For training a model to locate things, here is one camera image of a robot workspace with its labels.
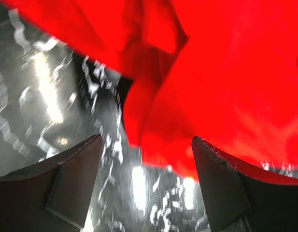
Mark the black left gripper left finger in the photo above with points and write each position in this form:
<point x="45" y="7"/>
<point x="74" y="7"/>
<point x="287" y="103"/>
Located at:
<point x="53" y="195"/>

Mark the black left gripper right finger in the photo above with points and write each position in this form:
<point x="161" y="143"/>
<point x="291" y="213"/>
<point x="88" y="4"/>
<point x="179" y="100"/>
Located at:
<point x="241" y="197"/>

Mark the red t-shirt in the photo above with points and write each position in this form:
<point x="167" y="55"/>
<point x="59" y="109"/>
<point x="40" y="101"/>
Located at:
<point x="222" y="70"/>

